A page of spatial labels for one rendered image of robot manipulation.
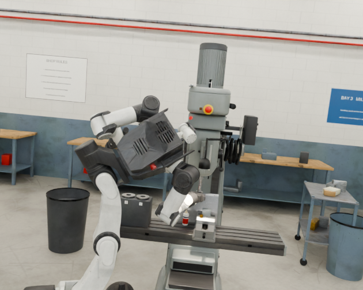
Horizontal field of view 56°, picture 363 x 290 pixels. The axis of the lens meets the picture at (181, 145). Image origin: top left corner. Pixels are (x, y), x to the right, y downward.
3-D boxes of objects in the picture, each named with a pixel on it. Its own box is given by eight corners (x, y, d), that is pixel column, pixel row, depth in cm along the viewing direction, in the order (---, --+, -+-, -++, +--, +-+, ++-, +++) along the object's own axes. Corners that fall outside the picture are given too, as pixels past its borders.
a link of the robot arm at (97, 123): (108, 143, 199) (90, 140, 180) (101, 128, 201) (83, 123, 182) (123, 135, 196) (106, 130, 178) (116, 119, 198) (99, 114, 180)
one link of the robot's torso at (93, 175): (86, 175, 171) (108, 163, 173) (87, 169, 184) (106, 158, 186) (99, 196, 174) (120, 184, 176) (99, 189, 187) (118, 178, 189)
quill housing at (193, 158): (216, 178, 224) (222, 130, 220) (185, 175, 225) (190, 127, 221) (215, 172, 243) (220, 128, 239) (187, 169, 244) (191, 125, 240)
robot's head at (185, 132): (181, 139, 183) (195, 132, 184) (173, 129, 190) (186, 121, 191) (184, 147, 188) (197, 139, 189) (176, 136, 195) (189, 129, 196)
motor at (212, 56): (223, 90, 240) (228, 44, 235) (195, 88, 241) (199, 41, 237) (222, 91, 260) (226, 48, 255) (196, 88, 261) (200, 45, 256)
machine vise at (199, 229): (215, 243, 218) (216, 226, 217) (191, 239, 220) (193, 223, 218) (215, 223, 253) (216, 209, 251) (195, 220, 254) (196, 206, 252)
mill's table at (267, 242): (286, 256, 226) (288, 245, 224) (102, 236, 232) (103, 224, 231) (279, 242, 248) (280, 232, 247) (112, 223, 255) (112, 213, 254)
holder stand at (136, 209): (147, 228, 232) (150, 199, 229) (116, 224, 234) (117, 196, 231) (150, 221, 244) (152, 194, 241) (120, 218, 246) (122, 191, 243)
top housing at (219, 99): (229, 116, 205) (232, 89, 203) (186, 112, 207) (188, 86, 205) (225, 113, 252) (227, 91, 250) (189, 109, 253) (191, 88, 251)
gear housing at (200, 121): (225, 131, 216) (227, 115, 215) (186, 127, 218) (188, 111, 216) (222, 126, 249) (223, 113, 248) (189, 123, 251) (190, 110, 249)
